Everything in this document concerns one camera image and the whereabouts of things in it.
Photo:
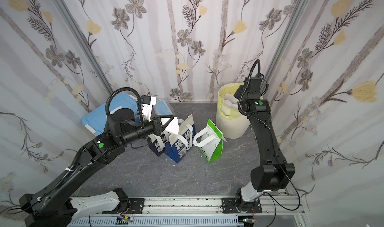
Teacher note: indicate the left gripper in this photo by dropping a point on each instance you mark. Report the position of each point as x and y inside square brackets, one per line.
[157, 126]

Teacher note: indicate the blue paper bag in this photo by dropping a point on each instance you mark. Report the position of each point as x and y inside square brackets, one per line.
[157, 143]
[178, 145]

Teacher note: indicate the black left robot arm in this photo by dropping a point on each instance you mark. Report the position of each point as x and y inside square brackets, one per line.
[54, 205]

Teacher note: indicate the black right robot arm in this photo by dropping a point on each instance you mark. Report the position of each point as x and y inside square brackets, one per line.
[274, 172]

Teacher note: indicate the bagged blue face masks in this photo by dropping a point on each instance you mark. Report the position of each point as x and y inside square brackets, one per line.
[163, 107]

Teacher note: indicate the blue lidded storage box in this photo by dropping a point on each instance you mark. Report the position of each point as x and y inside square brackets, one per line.
[95, 121]

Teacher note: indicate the green white paper bag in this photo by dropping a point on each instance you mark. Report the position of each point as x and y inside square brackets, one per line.
[210, 142]

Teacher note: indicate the yellow-green bin liner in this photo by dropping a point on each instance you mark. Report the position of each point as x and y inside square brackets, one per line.
[227, 103]

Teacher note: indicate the cream trash bin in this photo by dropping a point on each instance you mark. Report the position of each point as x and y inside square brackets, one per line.
[232, 129]

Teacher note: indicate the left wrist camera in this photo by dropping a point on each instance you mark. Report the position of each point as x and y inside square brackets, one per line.
[147, 105]

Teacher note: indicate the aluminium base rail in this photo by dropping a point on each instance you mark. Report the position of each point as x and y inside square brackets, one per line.
[213, 211]

